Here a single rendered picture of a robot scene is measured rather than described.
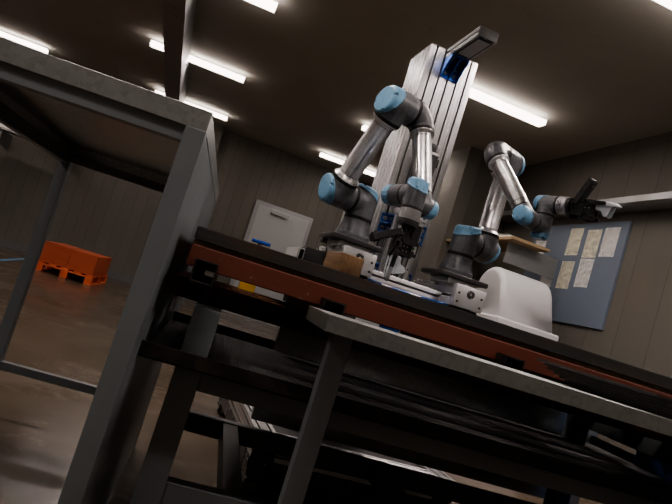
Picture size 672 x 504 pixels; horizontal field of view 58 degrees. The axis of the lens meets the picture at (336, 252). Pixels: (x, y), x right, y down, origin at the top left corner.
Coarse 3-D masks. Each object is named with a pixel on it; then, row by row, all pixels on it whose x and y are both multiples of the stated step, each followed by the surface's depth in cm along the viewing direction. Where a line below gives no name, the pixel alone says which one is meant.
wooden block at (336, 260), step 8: (328, 256) 156; (336, 256) 151; (344, 256) 147; (352, 256) 148; (328, 264) 154; (336, 264) 149; (344, 264) 147; (352, 264) 148; (360, 264) 149; (344, 272) 147; (352, 272) 148; (360, 272) 149
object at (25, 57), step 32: (32, 64) 112; (64, 64) 113; (0, 96) 165; (32, 96) 159; (128, 96) 115; (160, 96) 116; (64, 128) 198; (96, 128) 178; (128, 128) 162; (96, 160) 237; (128, 160) 229; (160, 160) 203
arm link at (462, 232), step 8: (456, 232) 266; (464, 232) 263; (472, 232) 263; (480, 232) 266; (456, 240) 264; (464, 240) 263; (472, 240) 263; (480, 240) 267; (448, 248) 268; (456, 248) 263; (464, 248) 262; (472, 248) 263; (480, 248) 267; (472, 256) 264
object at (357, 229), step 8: (344, 216) 254; (352, 216) 250; (360, 216) 250; (344, 224) 250; (352, 224) 249; (360, 224) 249; (368, 224) 252; (344, 232) 248; (352, 232) 247; (360, 232) 248; (368, 232) 253; (368, 240) 252
